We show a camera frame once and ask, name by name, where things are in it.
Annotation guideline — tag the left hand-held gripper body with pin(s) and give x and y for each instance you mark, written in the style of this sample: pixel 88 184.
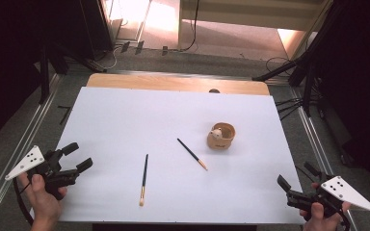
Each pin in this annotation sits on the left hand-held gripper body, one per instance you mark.
pixel 53 178

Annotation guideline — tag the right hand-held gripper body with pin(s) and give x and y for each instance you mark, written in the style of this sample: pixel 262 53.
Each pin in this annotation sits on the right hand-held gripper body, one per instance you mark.
pixel 329 199

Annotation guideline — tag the brown animal-figure brush pot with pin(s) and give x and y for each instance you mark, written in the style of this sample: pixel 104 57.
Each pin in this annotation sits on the brown animal-figure brush pot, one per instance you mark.
pixel 220 144

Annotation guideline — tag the person's right hand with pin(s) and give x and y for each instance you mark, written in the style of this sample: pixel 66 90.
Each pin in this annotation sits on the person's right hand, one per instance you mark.
pixel 321 223

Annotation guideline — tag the person's left hand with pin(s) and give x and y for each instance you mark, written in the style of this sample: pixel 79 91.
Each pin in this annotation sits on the person's left hand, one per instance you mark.
pixel 45 208

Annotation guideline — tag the black tripod stand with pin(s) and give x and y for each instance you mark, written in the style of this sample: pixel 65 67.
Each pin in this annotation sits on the black tripod stand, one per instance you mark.
pixel 44 73
pixel 308 93

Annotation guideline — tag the white table mat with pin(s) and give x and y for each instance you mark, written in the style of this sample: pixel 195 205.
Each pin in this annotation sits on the white table mat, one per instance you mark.
pixel 141 112

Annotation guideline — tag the black curtain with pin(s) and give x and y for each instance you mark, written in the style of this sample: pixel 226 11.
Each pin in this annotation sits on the black curtain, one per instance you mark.
pixel 6 64
pixel 366 80

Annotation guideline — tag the small dark knob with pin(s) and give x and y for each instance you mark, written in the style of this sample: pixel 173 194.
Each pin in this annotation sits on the small dark knob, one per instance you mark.
pixel 214 91

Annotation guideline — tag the black stand foot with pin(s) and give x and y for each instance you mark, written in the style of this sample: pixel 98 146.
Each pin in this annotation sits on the black stand foot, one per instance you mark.
pixel 125 46
pixel 164 50
pixel 139 47

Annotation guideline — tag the wooden table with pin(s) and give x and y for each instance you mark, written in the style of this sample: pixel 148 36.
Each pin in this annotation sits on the wooden table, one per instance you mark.
pixel 173 83

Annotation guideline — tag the black cabinet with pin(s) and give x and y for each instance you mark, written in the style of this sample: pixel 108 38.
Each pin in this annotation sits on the black cabinet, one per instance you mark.
pixel 93 25

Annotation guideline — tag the white cabinet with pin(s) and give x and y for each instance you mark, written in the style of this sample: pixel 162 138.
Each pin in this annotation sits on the white cabinet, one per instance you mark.
pixel 237 16

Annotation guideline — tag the metal floor rail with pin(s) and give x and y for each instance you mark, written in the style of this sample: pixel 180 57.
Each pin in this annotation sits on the metal floor rail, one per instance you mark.
pixel 313 141
pixel 24 141

